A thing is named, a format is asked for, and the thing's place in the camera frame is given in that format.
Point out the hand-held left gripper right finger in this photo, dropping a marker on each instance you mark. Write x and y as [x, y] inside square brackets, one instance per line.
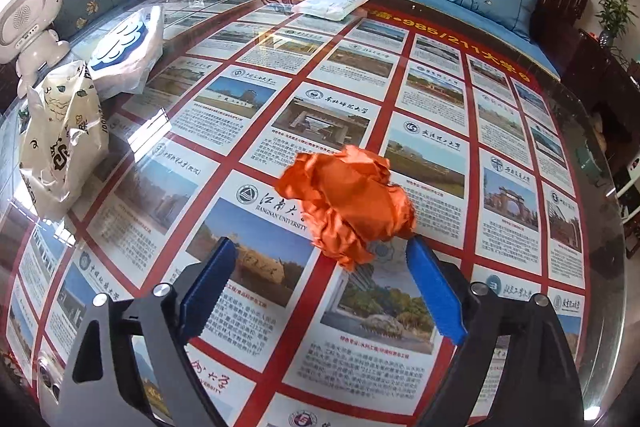
[435, 292]

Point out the potted green plant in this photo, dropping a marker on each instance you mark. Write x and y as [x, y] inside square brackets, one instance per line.
[612, 12]

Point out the teal floral cushion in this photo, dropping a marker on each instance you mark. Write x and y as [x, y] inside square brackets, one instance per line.
[90, 2]

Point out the flat white packet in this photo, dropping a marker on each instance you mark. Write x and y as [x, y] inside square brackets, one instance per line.
[330, 4]

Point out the dark wooden side cabinet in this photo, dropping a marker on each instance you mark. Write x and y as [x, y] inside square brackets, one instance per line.
[600, 77]

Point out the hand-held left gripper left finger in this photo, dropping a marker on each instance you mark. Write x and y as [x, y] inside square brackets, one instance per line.
[210, 289]

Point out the blue and white plastic bag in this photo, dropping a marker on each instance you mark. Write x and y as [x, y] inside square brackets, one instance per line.
[125, 52]

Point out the white robot toy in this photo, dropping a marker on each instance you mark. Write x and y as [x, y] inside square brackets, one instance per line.
[27, 17]

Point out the white patterned plastic bag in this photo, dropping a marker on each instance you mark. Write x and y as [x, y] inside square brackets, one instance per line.
[60, 142]

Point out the orange paper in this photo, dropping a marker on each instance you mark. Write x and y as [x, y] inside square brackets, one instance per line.
[350, 202]

